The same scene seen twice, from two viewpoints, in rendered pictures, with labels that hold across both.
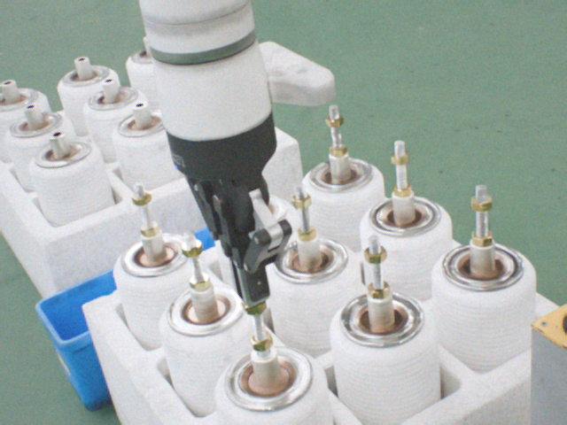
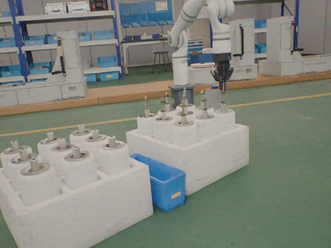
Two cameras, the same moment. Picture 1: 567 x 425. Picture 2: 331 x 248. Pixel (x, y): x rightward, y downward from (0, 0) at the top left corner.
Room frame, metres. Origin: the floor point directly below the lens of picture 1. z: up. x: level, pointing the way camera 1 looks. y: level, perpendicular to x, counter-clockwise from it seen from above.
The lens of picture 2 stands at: (1.03, 1.14, 0.54)
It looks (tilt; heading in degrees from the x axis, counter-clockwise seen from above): 15 degrees down; 258
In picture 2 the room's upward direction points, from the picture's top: 5 degrees counter-clockwise
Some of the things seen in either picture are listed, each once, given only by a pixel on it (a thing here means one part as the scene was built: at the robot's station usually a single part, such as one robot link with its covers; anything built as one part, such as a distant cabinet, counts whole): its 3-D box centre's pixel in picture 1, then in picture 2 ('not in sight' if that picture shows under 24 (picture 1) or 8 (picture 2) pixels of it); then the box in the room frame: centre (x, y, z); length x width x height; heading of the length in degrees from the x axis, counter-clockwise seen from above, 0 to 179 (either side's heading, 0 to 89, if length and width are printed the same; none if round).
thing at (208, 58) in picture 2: not in sight; (202, 62); (-1.09, -4.53, 0.18); 0.50 x 0.41 x 0.37; 93
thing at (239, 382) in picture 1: (268, 378); (223, 111); (0.54, 0.04, 0.25); 0.08 x 0.08 x 0.01
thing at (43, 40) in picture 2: not in sight; (36, 40); (2.16, -4.96, 0.89); 0.50 x 0.38 x 0.21; 89
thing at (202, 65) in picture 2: not in sight; (202, 65); (-0.23, -2.25, 0.29); 0.30 x 0.30 x 0.06
